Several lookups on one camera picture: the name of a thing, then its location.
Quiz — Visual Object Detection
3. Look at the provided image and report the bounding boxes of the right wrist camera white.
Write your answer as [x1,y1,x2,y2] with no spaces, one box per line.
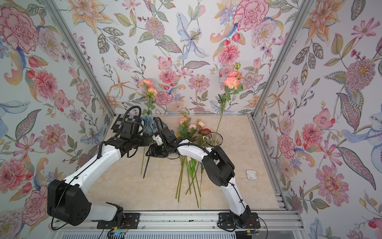
[152,134,164,146]

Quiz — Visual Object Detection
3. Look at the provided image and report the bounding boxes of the pink flower stem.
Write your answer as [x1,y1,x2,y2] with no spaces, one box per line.
[216,62,243,133]
[140,78,159,175]
[178,114,206,142]

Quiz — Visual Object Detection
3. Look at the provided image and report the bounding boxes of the aluminium front rail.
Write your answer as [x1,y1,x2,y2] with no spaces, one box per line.
[49,210,305,233]

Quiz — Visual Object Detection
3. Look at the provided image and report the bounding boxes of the orange and red flower stems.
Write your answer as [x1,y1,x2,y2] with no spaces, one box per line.
[186,128,211,209]

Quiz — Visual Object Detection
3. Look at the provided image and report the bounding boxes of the yellow flower bunch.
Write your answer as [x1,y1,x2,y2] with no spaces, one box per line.
[175,156,199,205]

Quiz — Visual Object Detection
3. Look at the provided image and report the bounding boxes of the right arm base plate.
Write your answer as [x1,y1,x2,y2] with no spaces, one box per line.
[217,212,261,230]

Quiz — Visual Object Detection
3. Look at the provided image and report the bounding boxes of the white wall socket plate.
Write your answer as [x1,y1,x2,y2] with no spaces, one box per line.
[246,169,258,180]

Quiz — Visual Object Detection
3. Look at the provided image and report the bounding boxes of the clear glass vase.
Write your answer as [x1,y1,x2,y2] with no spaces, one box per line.
[203,132,223,147]

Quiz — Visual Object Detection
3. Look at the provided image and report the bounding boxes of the black white checkerboard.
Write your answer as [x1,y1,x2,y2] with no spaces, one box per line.
[111,114,141,133]

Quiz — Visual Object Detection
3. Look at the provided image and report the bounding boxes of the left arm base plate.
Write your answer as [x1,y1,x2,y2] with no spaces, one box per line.
[96,212,140,230]

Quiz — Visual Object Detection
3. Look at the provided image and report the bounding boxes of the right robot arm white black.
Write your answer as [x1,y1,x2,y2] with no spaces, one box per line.
[146,117,251,228]

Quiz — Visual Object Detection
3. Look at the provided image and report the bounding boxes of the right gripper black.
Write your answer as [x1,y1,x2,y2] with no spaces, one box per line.
[146,144,172,158]

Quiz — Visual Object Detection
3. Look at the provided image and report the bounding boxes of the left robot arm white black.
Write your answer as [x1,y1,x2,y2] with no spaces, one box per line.
[47,106,144,228]

